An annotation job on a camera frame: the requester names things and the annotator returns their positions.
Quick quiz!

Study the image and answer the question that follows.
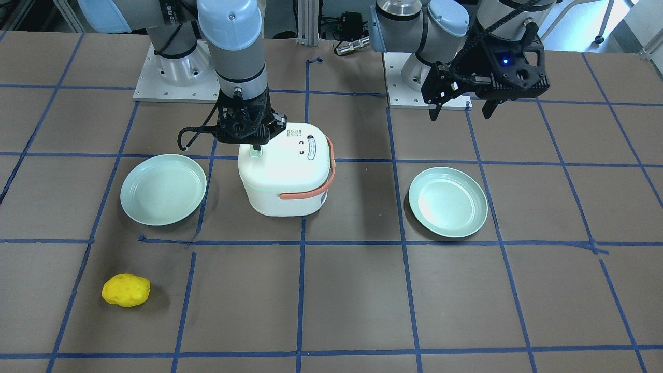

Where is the aluminium frame post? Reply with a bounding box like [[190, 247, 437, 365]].
[[296, 0, 320, 48]]

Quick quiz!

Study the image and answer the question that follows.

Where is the white rice cooker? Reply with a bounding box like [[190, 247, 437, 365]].
[[238, 122, 336, 217]]

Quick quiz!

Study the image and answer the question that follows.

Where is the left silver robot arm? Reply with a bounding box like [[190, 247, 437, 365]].
[[369, 1, 554, 121]]

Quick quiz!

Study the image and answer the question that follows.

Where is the green plate far side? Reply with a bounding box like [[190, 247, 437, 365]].
[[408, 167, 488, 238]]

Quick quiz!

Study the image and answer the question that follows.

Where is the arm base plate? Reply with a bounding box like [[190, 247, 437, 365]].
[[382, 52, 473, 111], [133, 40, 219, 103]]

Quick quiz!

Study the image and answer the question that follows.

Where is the green plate near potato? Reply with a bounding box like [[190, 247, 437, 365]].
[[119, 154, 208, 226]]

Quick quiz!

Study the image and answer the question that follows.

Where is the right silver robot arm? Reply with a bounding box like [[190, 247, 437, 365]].
[[79, 1, 287, 154]]

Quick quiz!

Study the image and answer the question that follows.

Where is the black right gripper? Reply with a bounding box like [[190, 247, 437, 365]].
[[212, 88, 287, 155]]

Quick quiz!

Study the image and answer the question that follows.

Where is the yellow toy potato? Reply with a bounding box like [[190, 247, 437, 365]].
[[101, 273, 151, 308]]

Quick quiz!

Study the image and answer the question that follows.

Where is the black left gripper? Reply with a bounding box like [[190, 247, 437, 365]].
[[421, 24, 550, 121]]

